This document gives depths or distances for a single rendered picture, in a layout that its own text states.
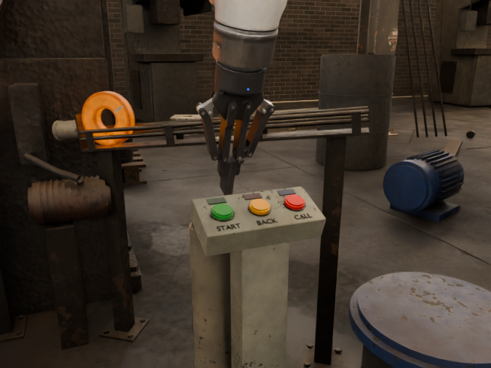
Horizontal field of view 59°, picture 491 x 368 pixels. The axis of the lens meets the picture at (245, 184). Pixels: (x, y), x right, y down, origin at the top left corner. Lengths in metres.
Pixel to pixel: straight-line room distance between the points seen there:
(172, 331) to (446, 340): 0.95
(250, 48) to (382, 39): 4.44
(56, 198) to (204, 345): 0.58
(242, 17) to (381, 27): 4.45
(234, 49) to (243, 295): 0.47
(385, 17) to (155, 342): 4.22
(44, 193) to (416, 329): 1.00
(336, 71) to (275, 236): 2.71
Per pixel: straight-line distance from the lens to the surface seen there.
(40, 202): 1.32
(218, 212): 0.79
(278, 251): 0.85
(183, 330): 1.54
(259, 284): 0.86
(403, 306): 0.90
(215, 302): 1.02
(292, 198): 0.86
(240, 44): 0.61
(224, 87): 0.65
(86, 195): 1.32
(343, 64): 3.42
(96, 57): 1.58
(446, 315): 0.90
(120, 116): 1.28
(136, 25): 5.52
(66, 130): 1.37
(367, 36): 5.28
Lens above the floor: 0.89
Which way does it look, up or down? 17 degrees down
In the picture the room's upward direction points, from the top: straight up
